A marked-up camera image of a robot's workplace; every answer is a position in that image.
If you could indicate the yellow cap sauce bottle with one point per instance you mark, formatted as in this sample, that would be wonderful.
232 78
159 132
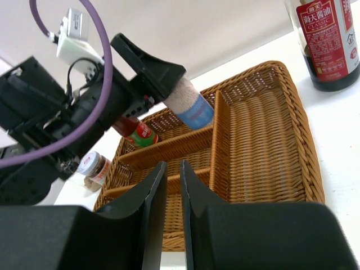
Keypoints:
136 132

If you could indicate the wicker divided tray basket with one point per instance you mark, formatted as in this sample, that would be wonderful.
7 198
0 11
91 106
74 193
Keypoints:
260 148

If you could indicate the tall dark vinegar bottle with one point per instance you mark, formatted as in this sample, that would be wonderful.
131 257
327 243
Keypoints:
327 40

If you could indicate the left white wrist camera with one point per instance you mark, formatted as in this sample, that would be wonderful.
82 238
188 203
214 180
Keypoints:
73 47

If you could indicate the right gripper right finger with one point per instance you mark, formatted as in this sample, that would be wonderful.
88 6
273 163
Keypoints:
281 235

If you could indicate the white lid chili jar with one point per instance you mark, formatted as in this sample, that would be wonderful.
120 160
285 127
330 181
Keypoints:
94 168

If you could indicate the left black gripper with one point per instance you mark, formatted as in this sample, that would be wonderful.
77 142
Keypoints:
155 80

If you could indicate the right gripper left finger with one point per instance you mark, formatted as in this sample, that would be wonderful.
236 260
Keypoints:
126 233

